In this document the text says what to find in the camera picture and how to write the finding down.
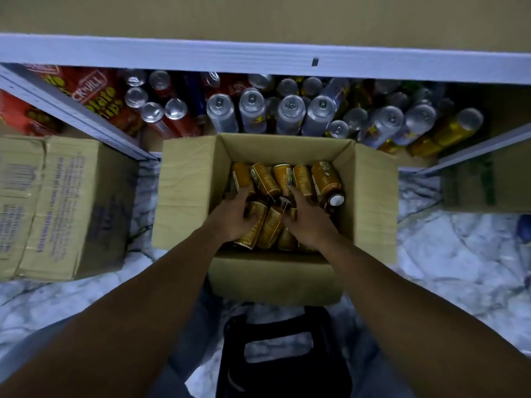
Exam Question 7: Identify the person's left hand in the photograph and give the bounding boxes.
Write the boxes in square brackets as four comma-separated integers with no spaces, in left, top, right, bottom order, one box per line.
[201,188,261,246]

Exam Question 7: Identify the printed cardboard carton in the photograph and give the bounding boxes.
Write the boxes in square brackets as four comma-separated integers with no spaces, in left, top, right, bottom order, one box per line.
[0,134,140,284]

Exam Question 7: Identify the person's left forearm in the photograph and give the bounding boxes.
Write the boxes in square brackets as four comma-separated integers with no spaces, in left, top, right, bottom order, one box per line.
[0,228,229,398]

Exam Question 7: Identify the large red chips packet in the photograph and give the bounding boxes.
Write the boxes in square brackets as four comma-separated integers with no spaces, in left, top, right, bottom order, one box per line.
[23,64,144,138]

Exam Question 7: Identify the person's grey trousers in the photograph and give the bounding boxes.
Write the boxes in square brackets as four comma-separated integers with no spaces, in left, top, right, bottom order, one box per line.
[0,281,416,398]

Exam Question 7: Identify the red snack packet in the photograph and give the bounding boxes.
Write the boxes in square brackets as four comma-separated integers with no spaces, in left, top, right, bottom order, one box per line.
[0,88,64,137]

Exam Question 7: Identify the black plastic stool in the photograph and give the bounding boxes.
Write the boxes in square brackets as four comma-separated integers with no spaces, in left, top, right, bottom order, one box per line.
[216,304,355,398]

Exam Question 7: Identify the row of silver cans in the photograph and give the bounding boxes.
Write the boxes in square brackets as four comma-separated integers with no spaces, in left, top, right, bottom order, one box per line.
[119,69,486,159]

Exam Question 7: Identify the brown cardboard box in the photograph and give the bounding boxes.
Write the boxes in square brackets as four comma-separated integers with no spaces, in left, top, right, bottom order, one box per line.
[152,132,400,307]

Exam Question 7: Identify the bottles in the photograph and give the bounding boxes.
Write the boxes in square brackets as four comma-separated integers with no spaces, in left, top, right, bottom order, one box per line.
[224,160,348,253]

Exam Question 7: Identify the white metal shelving rack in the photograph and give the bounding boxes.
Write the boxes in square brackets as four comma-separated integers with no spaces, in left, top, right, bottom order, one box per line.
[0,0,531,176]

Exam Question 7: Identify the person's right forearm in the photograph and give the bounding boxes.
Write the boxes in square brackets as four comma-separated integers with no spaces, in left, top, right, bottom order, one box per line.
[319,232,531,398]

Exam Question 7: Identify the person's right hand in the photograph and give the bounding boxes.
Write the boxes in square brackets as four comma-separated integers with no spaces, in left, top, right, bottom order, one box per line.
[285,186,342,253]

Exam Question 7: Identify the plain brown carton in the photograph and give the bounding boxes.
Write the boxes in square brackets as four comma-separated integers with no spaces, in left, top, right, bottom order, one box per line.
[439,143,531,214]

